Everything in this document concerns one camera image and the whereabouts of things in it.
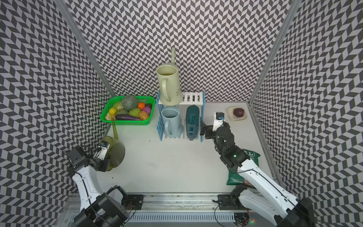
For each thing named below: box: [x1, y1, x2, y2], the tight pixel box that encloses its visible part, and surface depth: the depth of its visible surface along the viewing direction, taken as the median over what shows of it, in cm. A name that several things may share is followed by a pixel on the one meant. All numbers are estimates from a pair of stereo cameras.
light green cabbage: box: [128, 107, 142, 118], surface depth 104 cm
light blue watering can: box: [161, 105, 184, 139], surface depth 87 cm
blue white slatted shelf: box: [155, 90, 206, 143], surface depth 87 cm
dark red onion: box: [233, 107, 246, 118], surface depth 107 cm
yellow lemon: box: [108, 106, 118, 115], surface depth 104 cm
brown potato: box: [138, 110, 149, 121], surface depth 103 cm
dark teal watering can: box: [185, 104, 200, 141], surface depth 88 cm
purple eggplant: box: [114, 113, 142, 121], surface depth 104 cm
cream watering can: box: [156, 47, 184, 107], surface depth 70 cm
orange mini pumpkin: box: [137, 102, 146, 111], surface depth 113 cm
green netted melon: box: [121, 94, 139, 112], surface depth 105 cm
